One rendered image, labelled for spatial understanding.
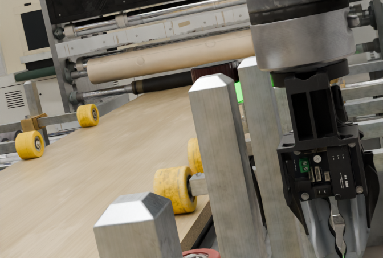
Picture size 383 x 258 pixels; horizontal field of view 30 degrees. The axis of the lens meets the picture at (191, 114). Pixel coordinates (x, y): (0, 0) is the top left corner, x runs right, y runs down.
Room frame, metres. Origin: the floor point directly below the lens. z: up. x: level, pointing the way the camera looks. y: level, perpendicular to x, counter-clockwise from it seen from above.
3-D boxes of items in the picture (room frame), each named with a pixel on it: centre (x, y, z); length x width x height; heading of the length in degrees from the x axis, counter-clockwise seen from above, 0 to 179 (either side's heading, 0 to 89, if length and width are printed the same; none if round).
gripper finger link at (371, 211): (0.66, -0.14, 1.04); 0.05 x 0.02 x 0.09; 75
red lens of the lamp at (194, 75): (0.87, -0.04, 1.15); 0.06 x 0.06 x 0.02
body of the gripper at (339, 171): (0.64, -0.11, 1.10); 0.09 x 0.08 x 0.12; 165
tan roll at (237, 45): (3.28, -0.16, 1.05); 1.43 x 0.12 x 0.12; 75
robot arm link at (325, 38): (0.65, -0.12, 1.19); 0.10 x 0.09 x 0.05; 75
